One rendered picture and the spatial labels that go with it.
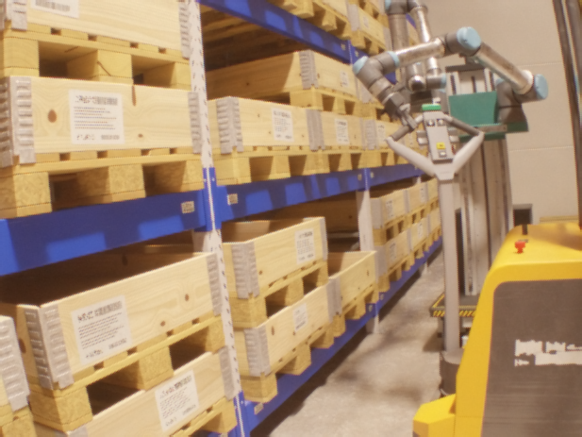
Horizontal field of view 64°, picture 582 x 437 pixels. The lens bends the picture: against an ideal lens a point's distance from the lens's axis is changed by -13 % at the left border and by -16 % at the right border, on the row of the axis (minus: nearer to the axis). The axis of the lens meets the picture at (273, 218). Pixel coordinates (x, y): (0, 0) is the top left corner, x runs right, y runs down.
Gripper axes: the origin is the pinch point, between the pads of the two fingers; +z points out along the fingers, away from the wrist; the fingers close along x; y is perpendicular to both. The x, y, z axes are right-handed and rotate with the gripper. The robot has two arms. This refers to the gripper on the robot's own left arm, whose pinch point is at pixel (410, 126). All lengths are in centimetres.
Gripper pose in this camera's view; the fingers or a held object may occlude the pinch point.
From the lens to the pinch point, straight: 212.6
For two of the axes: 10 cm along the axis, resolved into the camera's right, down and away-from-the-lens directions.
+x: 0.1, -2.0, -9.8
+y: -8.1, 5.7, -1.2
